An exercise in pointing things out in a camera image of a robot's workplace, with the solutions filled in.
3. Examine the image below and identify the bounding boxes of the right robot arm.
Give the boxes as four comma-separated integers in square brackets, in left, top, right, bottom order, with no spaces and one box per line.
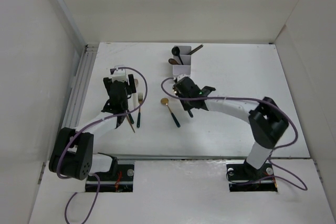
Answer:
[173,77,289,179]

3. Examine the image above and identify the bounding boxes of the gold spoon green handle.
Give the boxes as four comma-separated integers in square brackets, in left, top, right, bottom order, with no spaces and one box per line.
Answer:
[160,98,181,127]
[173,87,194,119]

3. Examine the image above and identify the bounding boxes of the beige plastic spoon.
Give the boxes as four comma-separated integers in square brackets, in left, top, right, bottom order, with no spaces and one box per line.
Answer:
[132,79,139,109]

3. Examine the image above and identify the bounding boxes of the brown grey chopstick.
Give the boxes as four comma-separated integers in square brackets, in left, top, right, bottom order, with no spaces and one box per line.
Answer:
[189,44,205,55]

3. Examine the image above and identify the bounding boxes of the black spoon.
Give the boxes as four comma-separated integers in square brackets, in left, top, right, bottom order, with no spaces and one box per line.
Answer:
[171,46,184,65]

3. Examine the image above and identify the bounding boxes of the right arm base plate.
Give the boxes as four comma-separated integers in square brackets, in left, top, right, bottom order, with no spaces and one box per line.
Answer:
[226,163,278,193]

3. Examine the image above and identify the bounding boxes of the brown spoon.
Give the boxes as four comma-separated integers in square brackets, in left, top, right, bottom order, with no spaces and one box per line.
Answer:
[168,58,179,65]

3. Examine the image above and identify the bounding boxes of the aluminium frame left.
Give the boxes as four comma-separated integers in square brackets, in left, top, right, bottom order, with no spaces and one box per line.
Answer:
[61,44,99,128]

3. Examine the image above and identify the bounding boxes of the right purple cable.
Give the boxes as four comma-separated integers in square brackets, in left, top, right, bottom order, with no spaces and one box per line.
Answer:
[160,77,308,191]

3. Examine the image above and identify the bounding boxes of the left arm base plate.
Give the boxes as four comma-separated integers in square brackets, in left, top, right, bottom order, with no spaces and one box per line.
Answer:
[97,162,135,193]

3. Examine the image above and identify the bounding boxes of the aluminium rail front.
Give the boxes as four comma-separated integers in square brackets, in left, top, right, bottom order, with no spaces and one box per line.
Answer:
[115,155,247,164]

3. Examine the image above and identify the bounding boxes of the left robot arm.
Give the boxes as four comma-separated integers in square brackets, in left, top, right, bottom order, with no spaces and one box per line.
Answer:
[49,74,136,180]

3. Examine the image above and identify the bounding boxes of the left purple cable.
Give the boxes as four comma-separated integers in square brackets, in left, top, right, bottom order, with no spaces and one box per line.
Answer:
[56,66,149,223]

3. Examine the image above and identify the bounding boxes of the rose gold fork green handle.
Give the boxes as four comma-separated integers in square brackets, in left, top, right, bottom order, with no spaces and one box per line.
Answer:
[127,110,134,124]

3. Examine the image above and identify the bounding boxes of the brown wooden chopstick left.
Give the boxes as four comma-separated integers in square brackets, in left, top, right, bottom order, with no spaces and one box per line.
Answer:
[125,115,135,133]

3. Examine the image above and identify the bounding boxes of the white three-compartment utensil holder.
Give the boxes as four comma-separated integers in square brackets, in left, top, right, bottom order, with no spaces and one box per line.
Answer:
[172,46,192,77]

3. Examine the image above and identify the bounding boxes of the purple cable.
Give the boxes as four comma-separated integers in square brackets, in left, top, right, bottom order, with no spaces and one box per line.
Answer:
[160,77,308,191]
[56,66,149,223]

